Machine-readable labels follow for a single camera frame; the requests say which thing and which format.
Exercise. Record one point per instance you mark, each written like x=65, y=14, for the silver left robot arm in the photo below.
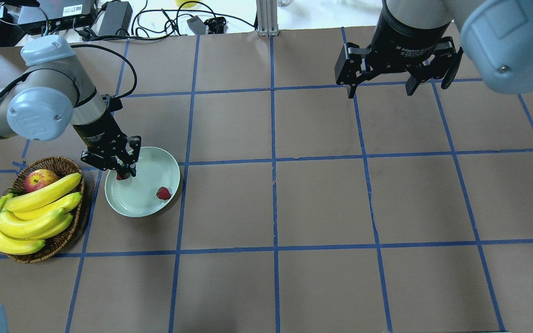
x=56, y=92

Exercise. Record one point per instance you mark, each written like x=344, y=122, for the red apple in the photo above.
x=38, y=179

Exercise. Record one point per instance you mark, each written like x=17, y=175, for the black power adapter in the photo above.
x=116, y=19

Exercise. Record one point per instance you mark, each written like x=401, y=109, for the woven wicker basket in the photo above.
x=62, y=166

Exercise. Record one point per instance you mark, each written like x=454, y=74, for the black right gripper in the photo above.
x=405, y=41

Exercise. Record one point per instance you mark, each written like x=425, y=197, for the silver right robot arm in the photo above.
x=497, y=35

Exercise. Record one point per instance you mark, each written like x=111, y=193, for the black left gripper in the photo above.
x=96, y=134

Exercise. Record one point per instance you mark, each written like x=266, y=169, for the aluminium frame post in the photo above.
x=267, y=18

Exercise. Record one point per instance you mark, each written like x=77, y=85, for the light green plate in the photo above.
x=136, y=197

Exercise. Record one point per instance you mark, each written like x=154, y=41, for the yellow banana bunch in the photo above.
x=28, y=219

